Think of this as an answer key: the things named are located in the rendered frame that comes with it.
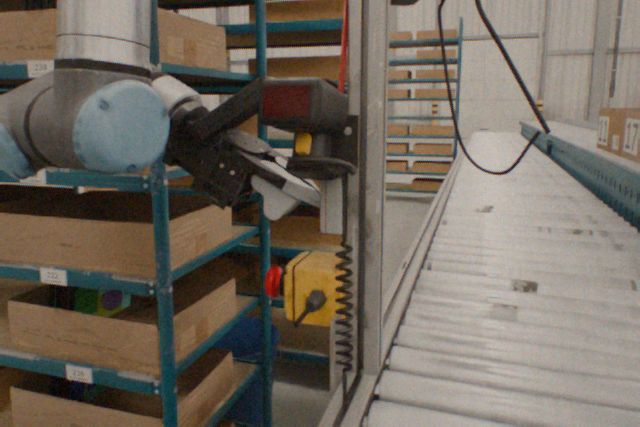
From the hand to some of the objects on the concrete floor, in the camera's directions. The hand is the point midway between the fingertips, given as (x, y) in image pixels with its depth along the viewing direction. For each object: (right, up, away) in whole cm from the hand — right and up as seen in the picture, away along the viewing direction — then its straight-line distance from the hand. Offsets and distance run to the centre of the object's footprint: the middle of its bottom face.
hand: (318, 195), depth 61 cm
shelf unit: (-67, -84, +80) cm, 134 cm away
